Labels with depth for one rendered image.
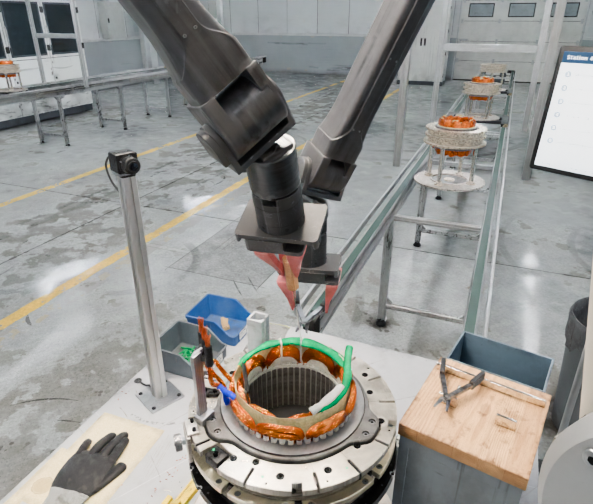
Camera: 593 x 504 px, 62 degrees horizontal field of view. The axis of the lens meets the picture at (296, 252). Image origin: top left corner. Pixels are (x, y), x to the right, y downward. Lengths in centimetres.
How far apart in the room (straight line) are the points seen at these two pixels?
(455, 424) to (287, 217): 45
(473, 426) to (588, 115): 97
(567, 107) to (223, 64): 123
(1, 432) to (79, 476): 147
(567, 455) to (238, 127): 35
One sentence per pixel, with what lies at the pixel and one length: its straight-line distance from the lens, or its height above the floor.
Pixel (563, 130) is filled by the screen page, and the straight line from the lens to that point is 158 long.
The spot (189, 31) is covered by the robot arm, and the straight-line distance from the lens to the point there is 46.
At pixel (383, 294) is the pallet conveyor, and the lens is 285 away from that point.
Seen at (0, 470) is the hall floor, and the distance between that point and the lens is 246.
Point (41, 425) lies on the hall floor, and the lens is 258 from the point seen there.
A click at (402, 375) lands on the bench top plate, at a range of 137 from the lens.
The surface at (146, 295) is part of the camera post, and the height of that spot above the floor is 108.
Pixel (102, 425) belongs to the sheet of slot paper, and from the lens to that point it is 129.
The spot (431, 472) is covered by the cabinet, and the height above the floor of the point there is 99.
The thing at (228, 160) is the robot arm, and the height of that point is 151.
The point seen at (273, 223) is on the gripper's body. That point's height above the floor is 142.
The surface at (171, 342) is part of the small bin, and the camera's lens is 145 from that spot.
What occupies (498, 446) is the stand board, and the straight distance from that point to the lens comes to 83.
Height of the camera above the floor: 164
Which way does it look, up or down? 26 degrees down
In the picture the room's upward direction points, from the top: straight up
